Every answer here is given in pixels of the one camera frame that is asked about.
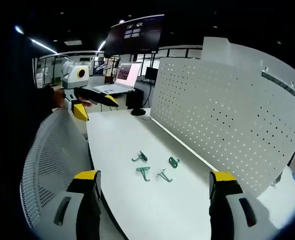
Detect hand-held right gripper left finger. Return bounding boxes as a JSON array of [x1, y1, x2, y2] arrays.
[[34, 169, 102, 240]]

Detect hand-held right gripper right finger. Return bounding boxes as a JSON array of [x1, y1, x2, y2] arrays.
[[208, 170, 284, 240]]

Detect white perforated mounting plate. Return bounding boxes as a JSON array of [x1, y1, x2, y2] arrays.
[[149, 56, 295, 199]]

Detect person's left hand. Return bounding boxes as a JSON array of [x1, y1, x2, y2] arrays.
[[51, 86, 93, 109]]

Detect open silver laptop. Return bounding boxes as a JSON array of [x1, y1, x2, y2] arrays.
[[92, 62, 143, 95]]

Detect black object on desk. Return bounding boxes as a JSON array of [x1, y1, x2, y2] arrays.
[[130, 107, 147, 117]]

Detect ceiling strip light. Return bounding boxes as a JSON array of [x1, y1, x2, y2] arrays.
[[29, 37, 59, 55]]

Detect grey mesh chair backrest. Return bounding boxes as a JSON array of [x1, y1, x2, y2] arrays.
[[19, 108, 94, 229]]

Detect small black monitor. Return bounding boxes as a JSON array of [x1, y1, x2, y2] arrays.
[[145, 66, 159, 80]]

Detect large dark hanging screen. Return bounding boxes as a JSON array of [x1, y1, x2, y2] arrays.
[[103, 14, 166, 57]]

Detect frosted translucent partition panel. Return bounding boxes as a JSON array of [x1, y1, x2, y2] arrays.
[[201, 36, 295, 106]]

